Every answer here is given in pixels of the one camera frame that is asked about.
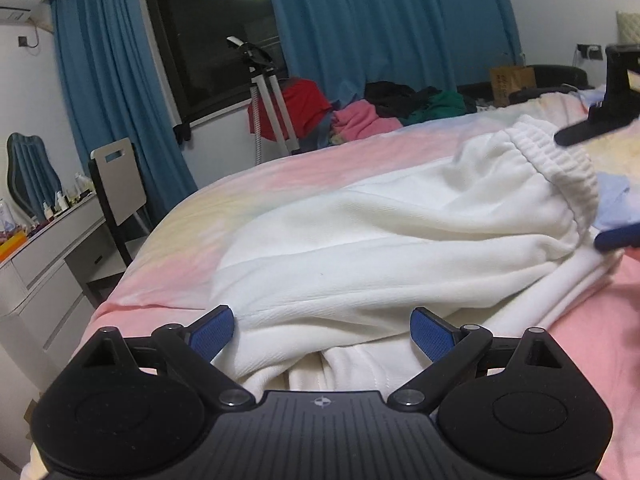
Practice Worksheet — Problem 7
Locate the brown paper bag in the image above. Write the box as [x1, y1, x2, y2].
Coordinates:
[489, 65, 538, 107]

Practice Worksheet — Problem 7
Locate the black chair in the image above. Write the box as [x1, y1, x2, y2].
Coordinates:
[507, 64, 592, 107]

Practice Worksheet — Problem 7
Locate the wall socket with cable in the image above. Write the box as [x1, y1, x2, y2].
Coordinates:
[17, 24, 43, 56]

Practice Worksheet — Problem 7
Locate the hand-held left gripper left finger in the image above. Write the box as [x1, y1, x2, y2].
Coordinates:
[80, 304, 255, 412]

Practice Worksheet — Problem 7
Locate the pink garment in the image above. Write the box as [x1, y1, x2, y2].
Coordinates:
[331, 99, 405, 140]

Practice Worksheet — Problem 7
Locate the orange box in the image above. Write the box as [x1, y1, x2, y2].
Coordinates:
[0, 232, 27, 262]

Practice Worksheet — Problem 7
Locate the white dresser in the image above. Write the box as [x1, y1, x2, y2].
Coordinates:
[0, 191, 121, 396]

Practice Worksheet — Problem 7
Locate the white tripod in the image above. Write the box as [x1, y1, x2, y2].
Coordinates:
[226, 36, 302, 166]

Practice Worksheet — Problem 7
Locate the pastel tie-dye bedsheet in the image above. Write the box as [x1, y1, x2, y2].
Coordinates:
[75, 85, 640, 480]

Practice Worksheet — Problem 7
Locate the cream quilted pillow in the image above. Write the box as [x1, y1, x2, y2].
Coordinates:
[615, 9, 640, 47]

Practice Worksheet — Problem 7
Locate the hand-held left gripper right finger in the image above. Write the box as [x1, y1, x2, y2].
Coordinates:
[387, 307, 569, 412]

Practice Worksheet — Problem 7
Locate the row of cosmetic bottles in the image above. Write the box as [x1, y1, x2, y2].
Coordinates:
[40, 172, 97, 223]

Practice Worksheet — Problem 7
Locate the white desk chair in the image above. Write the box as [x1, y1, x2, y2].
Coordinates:
[87, 137, 155, 268]

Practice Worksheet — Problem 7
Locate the dark window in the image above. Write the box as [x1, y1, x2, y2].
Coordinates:
[136, 0, 292, 127]

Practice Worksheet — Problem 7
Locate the red garment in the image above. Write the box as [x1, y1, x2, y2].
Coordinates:
[247, 78, 334, 140]

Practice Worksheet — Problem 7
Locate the wavy blue-framed mirror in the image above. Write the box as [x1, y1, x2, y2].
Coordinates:
[5, 132, 64, 223]

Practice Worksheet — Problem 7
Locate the black garment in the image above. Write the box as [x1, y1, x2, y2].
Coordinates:
[364, 80, 442, 119]

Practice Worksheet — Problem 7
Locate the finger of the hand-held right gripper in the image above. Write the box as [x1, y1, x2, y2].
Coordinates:
[554, 44, 640, 148]
[593, 226, 640, 254]

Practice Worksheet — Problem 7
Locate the pastel tie-dye bed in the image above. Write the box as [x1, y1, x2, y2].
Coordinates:
[20, 114, 626, 480]

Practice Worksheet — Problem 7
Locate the white air conditioner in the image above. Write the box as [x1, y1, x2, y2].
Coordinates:
[0, 5, 35, 25]

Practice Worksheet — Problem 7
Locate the blue curtain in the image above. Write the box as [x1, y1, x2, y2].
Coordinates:
[49, 0, 200, 221]
[261, 0, 523, 103]

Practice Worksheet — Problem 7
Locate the green garment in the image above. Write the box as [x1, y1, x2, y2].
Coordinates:
[401, 89, 478, 127]

